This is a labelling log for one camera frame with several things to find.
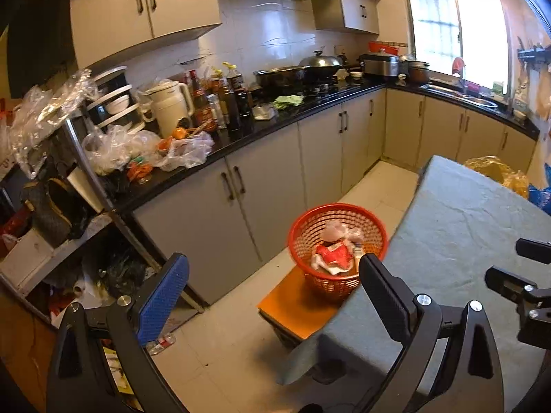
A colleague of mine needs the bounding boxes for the gas stove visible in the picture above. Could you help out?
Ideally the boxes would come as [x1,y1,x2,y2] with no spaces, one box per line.
[301,79,363,96]

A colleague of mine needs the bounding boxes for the brown patterned handbag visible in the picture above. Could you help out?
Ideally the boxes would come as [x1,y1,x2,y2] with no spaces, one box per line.
[21,178,75,247]

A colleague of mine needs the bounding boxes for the steel sink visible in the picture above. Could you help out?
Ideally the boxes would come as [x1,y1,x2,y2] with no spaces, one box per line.
[423,83,501,109]

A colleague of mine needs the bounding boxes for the white dish rack with bowls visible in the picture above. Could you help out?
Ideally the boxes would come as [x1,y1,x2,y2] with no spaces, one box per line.
[85,65,146,135]

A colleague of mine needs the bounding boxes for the large cream upper cabinet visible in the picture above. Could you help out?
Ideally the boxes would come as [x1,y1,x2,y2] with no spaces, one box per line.
[68,0,223,70]

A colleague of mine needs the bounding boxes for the black wok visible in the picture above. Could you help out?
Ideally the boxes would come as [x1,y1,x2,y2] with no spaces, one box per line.
[252,65,307,89]

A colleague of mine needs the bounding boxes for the metal shelf rack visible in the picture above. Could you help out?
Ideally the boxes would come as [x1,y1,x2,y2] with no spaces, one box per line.
[0,115,204,316]

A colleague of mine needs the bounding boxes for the red white wet wipe packet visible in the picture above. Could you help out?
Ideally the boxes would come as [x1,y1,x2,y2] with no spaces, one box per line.
[311,241,357,275]

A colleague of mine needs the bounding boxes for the red basin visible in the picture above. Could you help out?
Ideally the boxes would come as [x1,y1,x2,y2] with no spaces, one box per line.
[367,41,402,55]

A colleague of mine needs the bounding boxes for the steel rice cooker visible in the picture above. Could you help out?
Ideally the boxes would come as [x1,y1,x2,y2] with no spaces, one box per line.
[358,52,402,81]

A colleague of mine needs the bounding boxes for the orange stool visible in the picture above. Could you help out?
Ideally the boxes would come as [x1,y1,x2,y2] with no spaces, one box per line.
[257,262,360,353]

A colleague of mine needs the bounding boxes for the white box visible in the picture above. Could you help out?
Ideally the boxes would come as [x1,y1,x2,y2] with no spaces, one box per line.
[0,228,55,290]

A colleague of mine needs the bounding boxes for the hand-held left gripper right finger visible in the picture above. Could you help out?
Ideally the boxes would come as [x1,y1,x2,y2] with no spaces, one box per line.
[358,253,505,413]

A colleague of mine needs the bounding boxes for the steel faucet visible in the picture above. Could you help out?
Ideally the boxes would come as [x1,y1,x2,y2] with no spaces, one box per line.
[451,57,471,96]

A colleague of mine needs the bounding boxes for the cream base cabinets black counter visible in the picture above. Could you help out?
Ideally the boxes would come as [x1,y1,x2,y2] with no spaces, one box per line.
[114,81,541,307]

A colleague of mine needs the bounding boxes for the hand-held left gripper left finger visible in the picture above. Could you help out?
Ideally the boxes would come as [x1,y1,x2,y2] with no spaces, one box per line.
[45,253,191,413]

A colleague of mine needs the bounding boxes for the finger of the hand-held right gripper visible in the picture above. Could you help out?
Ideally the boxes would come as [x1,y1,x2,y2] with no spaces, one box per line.
[516,239,551,264]
[484,267,539,304]

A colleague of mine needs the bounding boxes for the plastic bottle red label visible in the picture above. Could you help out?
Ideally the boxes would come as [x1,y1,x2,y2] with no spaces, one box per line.
[145,332,178,356]

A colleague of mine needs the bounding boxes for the crumpled clear plastic bag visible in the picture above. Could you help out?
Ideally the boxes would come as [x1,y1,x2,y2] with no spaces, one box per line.
[154,131,215,173]
[81,124,161,178]
[8,68,101,178]

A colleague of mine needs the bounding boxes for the dark panel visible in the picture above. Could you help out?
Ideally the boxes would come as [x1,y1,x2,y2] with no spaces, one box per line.
[8,0,75,100]

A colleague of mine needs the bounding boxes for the brown pot with lid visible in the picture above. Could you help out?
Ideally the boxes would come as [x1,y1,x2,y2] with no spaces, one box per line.
[406,60,431,85]

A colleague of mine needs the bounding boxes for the yellow plastic bag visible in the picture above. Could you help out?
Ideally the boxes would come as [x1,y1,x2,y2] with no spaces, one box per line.
[464,156,530,199]

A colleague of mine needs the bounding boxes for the blue-grey tablecloth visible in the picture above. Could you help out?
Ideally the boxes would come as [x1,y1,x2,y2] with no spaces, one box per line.
[275,155,551,413]

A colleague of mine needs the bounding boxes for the cluster of sauce bottles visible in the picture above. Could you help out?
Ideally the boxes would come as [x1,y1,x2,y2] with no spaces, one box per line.
[184,62,253,133]

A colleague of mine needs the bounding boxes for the cream electric kettle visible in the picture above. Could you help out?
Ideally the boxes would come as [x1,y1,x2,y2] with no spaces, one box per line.
[143,80,195,139]

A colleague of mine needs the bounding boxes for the red plastic basket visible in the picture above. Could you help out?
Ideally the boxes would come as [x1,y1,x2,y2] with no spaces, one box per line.
[288,203,389,297]

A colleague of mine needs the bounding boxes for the wok with steel lid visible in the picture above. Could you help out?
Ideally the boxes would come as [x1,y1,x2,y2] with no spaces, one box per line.
[298,50,346,82]

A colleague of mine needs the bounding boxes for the knotted white plastic bag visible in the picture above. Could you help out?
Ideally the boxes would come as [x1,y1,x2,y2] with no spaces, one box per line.
[323,219,366,244]

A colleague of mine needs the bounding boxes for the black wall knife rack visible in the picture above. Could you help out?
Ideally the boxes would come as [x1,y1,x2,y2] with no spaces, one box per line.
[517,45,551,68]

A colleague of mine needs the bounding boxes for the blue plastic bag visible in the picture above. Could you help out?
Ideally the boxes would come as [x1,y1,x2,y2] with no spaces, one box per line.
[529,184,551,216]

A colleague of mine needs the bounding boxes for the kitchen window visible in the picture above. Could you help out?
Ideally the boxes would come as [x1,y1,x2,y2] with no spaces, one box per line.
[402,0,511,89]

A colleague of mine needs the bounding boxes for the green vegetables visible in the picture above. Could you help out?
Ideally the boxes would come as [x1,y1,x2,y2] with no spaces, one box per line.
[274,94,305,109]

